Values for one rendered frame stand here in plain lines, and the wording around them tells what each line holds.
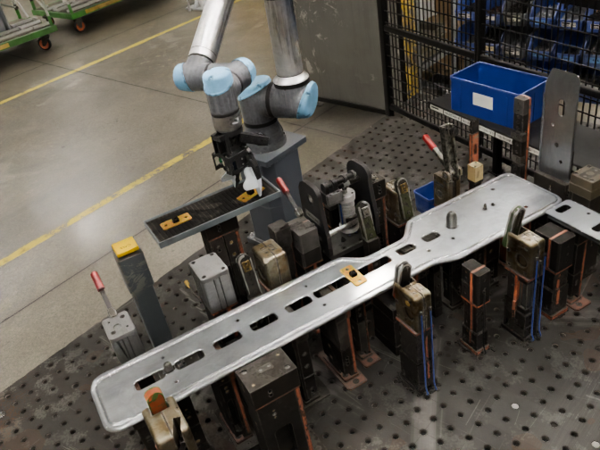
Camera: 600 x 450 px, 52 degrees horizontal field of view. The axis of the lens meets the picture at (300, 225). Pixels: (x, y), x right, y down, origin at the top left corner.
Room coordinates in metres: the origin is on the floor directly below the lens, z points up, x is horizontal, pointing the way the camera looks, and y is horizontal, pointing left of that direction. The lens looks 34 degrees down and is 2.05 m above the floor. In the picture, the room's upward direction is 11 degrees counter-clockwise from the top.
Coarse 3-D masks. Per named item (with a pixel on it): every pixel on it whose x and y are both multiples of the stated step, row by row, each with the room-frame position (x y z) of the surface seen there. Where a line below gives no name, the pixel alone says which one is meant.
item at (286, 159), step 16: (288, 144) 1.90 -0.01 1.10; (256, 160) 1.83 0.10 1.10; (272, 160) 1.81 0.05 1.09; (288, 160) 1.88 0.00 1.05; (272, 176) 1.83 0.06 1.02; (288, 176) 1.87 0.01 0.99; (256, 208) 1.89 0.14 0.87; (272, 208) 1.83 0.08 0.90; (288, 208) 1.85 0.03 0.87; (256, 224) 1.90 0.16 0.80; (256, 240) 1.91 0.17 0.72
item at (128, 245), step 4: (124, 240) 1.39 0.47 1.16; (128, 240) 1.39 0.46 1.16; (132, 240) 1.38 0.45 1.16; (112, 244) 1.38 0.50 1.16; (116, 244) 1.38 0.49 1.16; (120, 244) 1.38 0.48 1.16; (124, 244) 1.37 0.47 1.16; (128, 244) 1.37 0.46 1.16; (132, 244) 1.37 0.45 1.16; (136, 244) 1.36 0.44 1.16; (112, 248) 1.37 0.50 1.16; (116, 248) 1.36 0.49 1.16; (120, 248) 1.36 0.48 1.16; (124, 248) 1.35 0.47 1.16; (128, 248) 1.35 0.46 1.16; (132, 248) 1.35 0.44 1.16; (136, 248) 1.35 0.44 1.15; (116, 252) 1.34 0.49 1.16; (120, 252) 1.34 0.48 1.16; (124, 252) 1.34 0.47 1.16; (128, 252) 1.34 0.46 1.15; (120, 256) 1.33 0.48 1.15
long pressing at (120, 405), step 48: (480, 192) 1.54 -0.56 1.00; (528, 192) 1.50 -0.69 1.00; (432, 240) 1.35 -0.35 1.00; (480, 240) 1.31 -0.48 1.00; (288, 288) 1.26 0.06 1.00; (384, 288) 1.20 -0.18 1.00; (192, 336) 1.15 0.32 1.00; (288, 336) 1.09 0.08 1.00; (96, 384) 1.04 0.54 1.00; (192, 384) 0.99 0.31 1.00
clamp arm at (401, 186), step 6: (396, 180) 1.53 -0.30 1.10; (402, 180) 1.52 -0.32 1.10; (396, 186) 1.52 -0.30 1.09; (402, 186) 1.51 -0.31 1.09; (396, 192) 1.52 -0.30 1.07; (402, 192) 1.51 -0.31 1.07; (408, 192) 1.52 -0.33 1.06; (402, 198) 1.51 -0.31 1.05; (408, 198) 1.52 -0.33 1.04; (402, 204) 1.50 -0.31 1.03; (408, 204) 1.51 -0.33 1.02; (402, 210) 1.50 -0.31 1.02; (408, 210) 1.51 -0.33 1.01; (402, 216) 1.50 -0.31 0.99; (408, 216) 1.50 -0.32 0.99
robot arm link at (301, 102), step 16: (272, 0) 1.84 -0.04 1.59; (288, 0) 1.85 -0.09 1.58; (272, 16) 1.85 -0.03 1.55; (288, 16) 1.84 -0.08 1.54; (272, 32) 1.85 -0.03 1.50; (288, 32) 1.84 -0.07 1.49; (272, 48) 1.87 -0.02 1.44; (288, 48) 1.84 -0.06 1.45; (288, 64) 1.84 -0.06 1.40; (288, 80) 1.83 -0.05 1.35; (304, 80) 1.84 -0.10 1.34; (272, 96) 1.86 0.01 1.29; (288, 96) 1.82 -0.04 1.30; (304, 96) 1.81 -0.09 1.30; (272, 112) 1.86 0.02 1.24; (288, 112) 1.83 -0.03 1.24; (304, 112) 1.81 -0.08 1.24
